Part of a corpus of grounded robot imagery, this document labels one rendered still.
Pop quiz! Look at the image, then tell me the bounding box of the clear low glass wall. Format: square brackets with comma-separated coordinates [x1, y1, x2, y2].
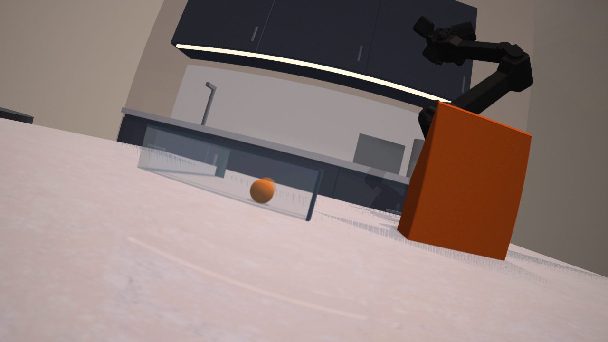
[137, 127, 319, 221]

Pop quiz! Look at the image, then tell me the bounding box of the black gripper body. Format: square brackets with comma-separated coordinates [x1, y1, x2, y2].
[413, 16, 466, 66]

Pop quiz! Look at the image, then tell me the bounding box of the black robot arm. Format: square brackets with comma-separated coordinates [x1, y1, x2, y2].
[418, 21, 533, 139]

